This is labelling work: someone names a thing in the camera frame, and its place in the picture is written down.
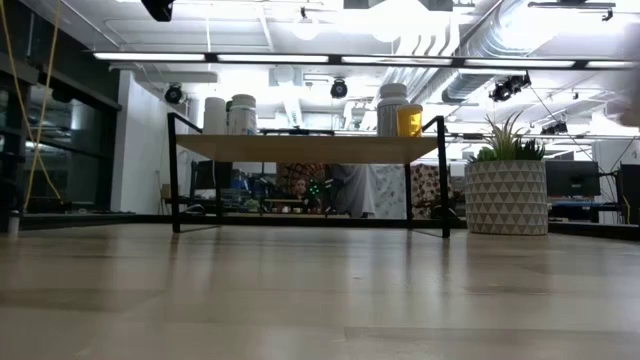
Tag large white medicine bottle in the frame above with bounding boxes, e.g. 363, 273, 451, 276
376, 82, 410, 138

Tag medium clear bottle white cap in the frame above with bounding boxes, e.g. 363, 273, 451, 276
228, 93, 258, 136

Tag larger orange pill bottle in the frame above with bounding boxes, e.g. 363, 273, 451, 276
396, 103, 424, 138

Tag small clear bottle white cap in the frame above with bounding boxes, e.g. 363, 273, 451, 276
202, 96, 229, 136

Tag brown patterned panel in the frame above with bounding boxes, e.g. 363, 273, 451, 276
276, 162, 327, 201

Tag grey hanging cloth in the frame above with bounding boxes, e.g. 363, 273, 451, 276
330, 163, 377, 219

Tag white patterned hanging cloth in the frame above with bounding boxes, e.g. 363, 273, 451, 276
372, 164, 414, 219

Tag floral hanging cloth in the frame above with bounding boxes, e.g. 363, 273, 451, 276
409, 163, 454, 219

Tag black computer monitor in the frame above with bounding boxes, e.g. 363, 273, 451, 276
544, 159, 602, 199
193, 159, 234, 191
618, 163, 640, 226

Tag round white ceiling lamp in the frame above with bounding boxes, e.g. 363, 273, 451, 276
291, 6, 322, 42

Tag white triangle-patterned pot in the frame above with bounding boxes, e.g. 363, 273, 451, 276
464, 159, 550, 237

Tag green succulent plant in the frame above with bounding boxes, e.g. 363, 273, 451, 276
468, 110, 547, 164

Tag long linear ceiling light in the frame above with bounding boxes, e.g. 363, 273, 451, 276
92, 49, 640, 72

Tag wooden shelf black frame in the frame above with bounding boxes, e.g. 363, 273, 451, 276
167, 112, 452, 240

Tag silver ventilation duct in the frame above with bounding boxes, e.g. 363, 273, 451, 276
384, 0, 556, 106

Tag black left rig frame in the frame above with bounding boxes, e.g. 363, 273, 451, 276
19, 212, 174, 232

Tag black rig frame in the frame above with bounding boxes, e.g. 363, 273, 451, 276
19, 212, 174, 232
547, 219, 640, 242

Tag black overhead mount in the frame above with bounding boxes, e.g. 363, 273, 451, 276
139, 0, 177, 23

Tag black right rig frame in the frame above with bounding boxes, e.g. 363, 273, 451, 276
547, 219, 640, 242

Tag yellow cable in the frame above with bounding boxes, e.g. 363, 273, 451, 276
0, 0, 64, 212

